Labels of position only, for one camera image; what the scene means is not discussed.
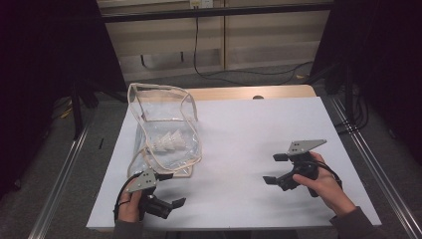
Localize white table sheet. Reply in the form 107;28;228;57
86;97;382;231

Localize clear plastic bag beige trim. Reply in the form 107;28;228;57
126;83;203;179

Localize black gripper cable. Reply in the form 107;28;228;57
113;175;142;222
310;160;342;190

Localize black metal stand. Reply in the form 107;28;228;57
71;79;101;140
324;63;356;123

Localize black floor cable bundle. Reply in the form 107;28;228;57
334;96;370;134

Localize long black wall cable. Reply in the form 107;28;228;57
193;16;315;87

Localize person's right hand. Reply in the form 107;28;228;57
292;151;356;217

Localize white wall socket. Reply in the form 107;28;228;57
189;0;214;9

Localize black horizontal bar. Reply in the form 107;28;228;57
101;3;334;24

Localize wooden table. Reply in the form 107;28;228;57
86;84;382;233

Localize person's left hand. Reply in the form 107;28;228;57
117;190;143;223

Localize metal floor rail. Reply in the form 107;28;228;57
28;125;91;239
329;96;422;239

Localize dark curtain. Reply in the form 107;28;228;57
0;0;127;200
310;0;422;163

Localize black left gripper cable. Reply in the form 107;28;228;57
113;175;142;222

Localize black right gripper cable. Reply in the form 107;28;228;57
310;160;342;190

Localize white feather shuttlecock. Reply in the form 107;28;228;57
168;128;186;148
150;137;172;153
158;132;180;152

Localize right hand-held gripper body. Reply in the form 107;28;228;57
277;138;327;192

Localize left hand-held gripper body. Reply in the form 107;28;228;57
125;168;175;220

